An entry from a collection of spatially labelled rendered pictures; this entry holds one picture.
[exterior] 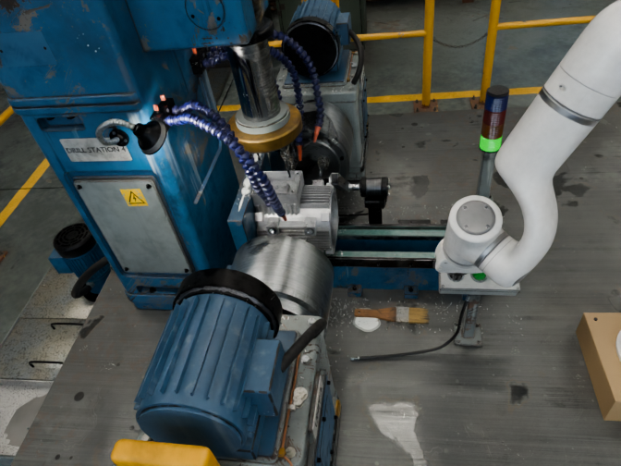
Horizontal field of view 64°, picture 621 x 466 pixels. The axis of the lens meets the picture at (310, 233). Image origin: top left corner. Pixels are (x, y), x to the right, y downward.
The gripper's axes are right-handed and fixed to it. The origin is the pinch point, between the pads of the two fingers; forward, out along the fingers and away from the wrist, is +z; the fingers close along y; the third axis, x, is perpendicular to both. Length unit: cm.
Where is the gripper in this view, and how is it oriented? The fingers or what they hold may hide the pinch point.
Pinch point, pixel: (456, 271)
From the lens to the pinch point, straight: 114.5
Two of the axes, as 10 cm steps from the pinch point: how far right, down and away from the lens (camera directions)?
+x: -0.7, 9.4, -3.4
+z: 1.7, 3.5, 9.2
